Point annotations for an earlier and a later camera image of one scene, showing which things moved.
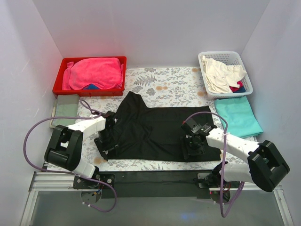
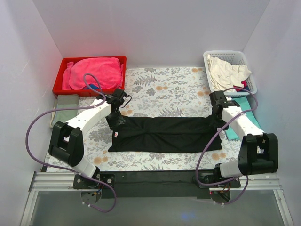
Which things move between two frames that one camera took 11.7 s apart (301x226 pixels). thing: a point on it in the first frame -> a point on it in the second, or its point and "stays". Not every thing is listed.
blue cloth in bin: (91, 86) stays
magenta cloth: (234, 89) -> (246, 87)
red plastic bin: (58, 90) stays
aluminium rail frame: (58, 181) stays
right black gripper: (192, 150) -> (217, 121)
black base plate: (148, 184) stays
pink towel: (104, 72) stays
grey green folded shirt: (65, 105) stays
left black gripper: (107, 148) -> (115, 120)
